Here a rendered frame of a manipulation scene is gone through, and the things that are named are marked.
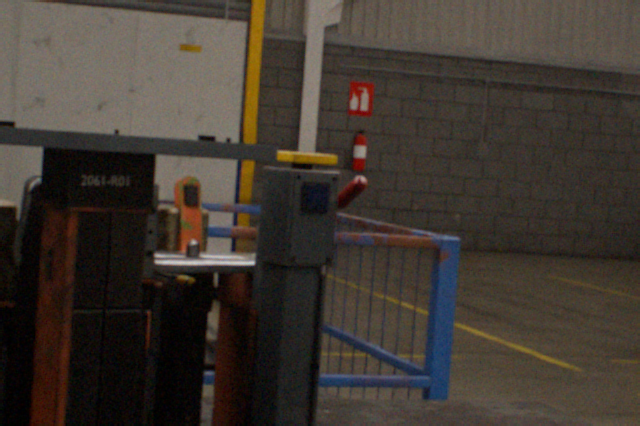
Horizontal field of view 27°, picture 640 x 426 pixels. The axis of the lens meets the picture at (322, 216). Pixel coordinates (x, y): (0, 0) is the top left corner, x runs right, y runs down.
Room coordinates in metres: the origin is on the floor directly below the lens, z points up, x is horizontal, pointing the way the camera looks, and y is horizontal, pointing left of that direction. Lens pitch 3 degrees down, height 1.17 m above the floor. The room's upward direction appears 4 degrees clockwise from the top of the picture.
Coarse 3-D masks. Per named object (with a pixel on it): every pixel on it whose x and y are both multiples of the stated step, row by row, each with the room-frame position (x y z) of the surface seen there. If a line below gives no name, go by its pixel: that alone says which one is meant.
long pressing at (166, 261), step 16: (160, 256) 1.90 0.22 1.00; (176, 256) 1.92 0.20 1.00; (208, 256) 1.95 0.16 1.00; (224, 256) 1.96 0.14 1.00; (240, 256) 1.98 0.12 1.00; (176, 272) 1.80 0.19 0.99; (192, 272) 1.81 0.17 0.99; (208, 272) 1.82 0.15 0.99; (224, 272) 1.84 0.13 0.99; (240, 272) 1.85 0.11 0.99
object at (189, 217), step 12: (180, 180) 2.06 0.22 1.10; (192, 180) 2.06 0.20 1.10; (180, 192) 2.05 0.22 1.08; (192, 192) 2.05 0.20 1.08; (180, 204) 2.05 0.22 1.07; (192, 204) 2.06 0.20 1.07; (180, 216) 2.05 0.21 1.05; (192, 216) 2.05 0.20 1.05; (180, 228) 2.04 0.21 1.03; (192, 228) 2.05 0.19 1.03; (180, 240) 2.04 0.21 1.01
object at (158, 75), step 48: (0, 0) 9.20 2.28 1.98; (0, 48) 9.20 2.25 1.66; (48, 48) 9.30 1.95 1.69; (96, 48) 9.40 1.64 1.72; (144, 48) 9.50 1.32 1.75; (192, 48) 9.61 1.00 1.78; (240, 48) 9.72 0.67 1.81; (0, 96) 9.20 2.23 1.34; (48, 96) 9.30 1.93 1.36; (96, 96) 9.41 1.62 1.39; (144, 96) 9.51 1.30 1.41; (192, 96) 9.62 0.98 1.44; (240, 96) 9.73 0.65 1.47; (0, 192) 9.22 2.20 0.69
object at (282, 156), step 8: (280, 152) 1.60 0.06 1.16; (288, 152) 1.59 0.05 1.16; (296, 152) 1.58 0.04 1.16; (304, 152) 1.62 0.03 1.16; (280, 160) 1.60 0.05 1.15; (288, 160) 1.58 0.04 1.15; (296, 160) 1.57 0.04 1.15; (304, 160) 1.58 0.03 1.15; (312, 160) 1.59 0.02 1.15; (320, 160) 1.59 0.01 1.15; (328, 160) 1.60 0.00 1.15; (336, 160) 1.60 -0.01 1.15; (296, 168) 1.60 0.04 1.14; (304, 168) 1.60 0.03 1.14; (312, 168) 1.61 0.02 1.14
